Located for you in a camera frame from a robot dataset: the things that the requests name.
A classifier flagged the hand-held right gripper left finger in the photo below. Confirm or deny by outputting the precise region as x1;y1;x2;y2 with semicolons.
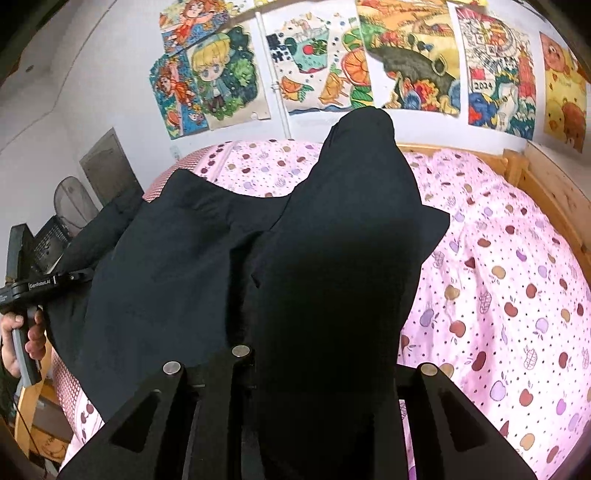
58;344;260;480

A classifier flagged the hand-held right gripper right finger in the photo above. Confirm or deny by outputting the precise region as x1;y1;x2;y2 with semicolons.
397;362;539;480

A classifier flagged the black jacket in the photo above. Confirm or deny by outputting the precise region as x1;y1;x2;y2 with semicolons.
44;107;451;480

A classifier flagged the person's left hand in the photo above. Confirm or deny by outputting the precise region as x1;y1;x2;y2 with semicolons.
0;308;48;373

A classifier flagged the black crate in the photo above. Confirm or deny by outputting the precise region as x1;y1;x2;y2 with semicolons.
31;214;75;269

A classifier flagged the grey electric fan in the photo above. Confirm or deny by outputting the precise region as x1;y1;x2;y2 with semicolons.
53;176;100;230

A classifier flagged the pink apple-print bed sheet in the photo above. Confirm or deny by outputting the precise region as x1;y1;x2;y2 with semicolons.
48;140;591;480

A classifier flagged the wooden chair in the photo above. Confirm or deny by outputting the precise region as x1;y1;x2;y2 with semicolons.
13;369;80;463

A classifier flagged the mermaid cartoon poster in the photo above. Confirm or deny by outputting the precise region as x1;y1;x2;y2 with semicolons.
148;52;209;140

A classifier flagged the blond child cartoon poster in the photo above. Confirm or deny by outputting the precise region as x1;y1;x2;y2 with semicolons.
186;24;272;131

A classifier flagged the orange-haired girl poster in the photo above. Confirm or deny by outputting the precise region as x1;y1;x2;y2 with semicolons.
159;0;256;52

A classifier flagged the yellow bear poster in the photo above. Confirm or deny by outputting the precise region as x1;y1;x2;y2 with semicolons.
539;31;590;154

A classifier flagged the dragon drawing poster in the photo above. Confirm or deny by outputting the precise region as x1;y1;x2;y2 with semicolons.
454;4;537;140

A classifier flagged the orange landscape poster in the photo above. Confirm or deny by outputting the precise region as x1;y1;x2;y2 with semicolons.
355;0;463;117

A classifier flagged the grey wall panel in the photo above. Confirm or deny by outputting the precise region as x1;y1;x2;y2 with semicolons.
79;128;145;209

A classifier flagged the black cable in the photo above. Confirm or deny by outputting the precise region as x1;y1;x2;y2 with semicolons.
0;367;35;446

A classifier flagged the wooden bed frame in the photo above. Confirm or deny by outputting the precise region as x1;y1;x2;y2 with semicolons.
396;140;591;289

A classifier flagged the white wall pipe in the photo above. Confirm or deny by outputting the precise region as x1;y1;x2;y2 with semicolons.
255;10;293;140

